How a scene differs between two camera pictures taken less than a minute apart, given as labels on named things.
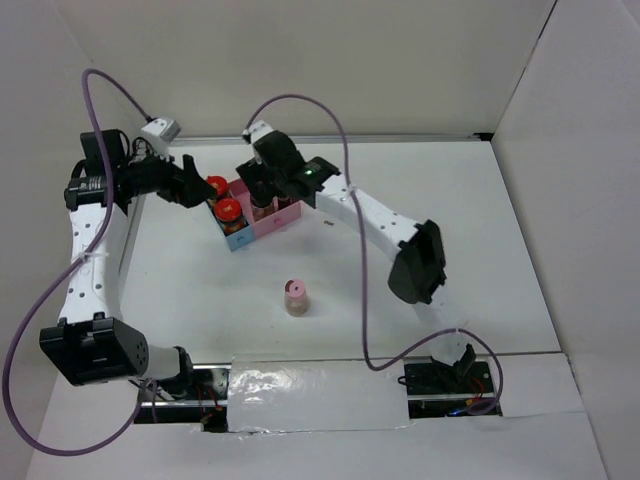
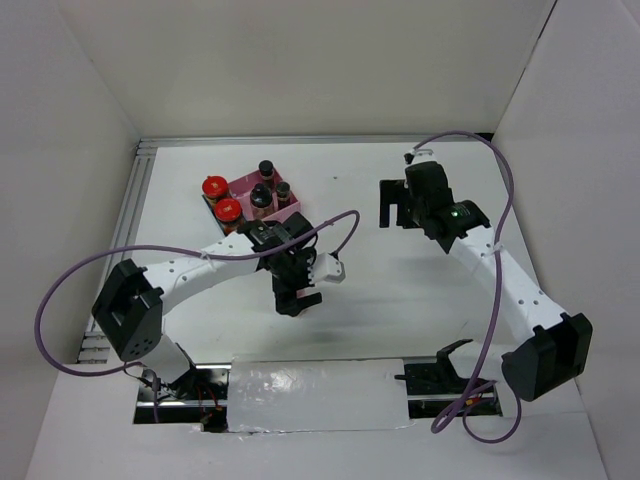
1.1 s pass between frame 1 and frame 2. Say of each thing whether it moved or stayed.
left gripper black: moved
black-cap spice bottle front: stayed
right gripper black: moved
